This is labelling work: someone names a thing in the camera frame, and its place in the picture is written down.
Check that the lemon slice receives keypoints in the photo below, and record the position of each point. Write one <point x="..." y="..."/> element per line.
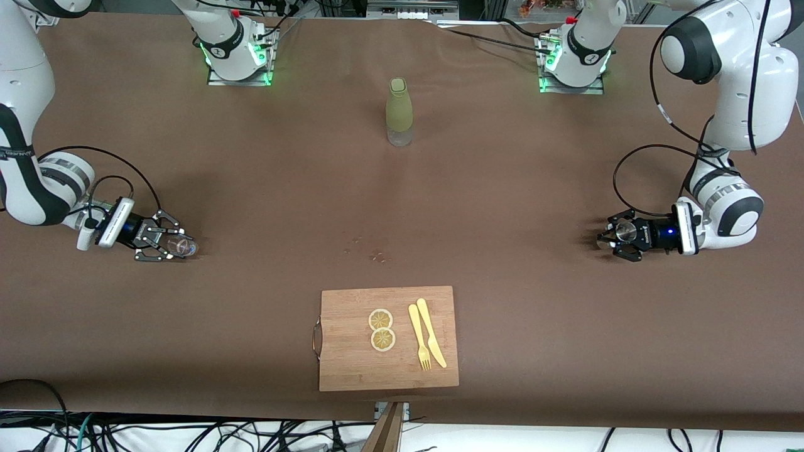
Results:
<point x="383" y="339"/>
<point x="380" y="319"/>

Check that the metal post bracket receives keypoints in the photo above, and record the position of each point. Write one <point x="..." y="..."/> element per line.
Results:
<point x="406" y="408"/>

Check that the yellow plastic fork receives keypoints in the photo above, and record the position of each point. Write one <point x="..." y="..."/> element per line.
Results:
<point x="417" y="326"/>

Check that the wooden camera post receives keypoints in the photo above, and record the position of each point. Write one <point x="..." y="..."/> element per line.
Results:
<point x="386" y="433"/>

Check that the green sleeved glass bottle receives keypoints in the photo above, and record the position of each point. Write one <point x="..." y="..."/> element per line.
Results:
<point x="399" y="107"/>

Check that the steel double jigger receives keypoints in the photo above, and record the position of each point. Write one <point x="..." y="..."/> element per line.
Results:
<point x="624" y="232"/>

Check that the yellow plastic knife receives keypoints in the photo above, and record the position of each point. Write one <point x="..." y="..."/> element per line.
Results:
<point x="432" y="333"/>

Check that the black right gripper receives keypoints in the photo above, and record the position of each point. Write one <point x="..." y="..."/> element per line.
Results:
<point x="129" y="229"/>

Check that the grey power strip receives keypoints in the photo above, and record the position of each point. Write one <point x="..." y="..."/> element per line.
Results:
<point x="411" y="11"/>

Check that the small clear glass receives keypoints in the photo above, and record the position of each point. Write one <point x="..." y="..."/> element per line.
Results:
<point x="183" y="247"/>

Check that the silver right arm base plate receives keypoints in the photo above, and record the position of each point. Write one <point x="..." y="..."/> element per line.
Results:
<point x="239" y="82"/>

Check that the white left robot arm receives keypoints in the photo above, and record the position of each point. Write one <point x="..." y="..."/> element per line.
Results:
<point x="747" y="94"/>

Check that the wooden cutting board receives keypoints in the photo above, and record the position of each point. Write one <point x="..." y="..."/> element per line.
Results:
<point x="352" y="364"/>

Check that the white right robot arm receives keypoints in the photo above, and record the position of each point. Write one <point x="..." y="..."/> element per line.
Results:
<point x="19" y="75"/>

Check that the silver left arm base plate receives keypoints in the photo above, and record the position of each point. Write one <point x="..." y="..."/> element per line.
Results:
<point x="568" y="90"/>

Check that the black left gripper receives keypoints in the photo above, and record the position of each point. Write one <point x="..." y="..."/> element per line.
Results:
<point x="655" y="234"/>

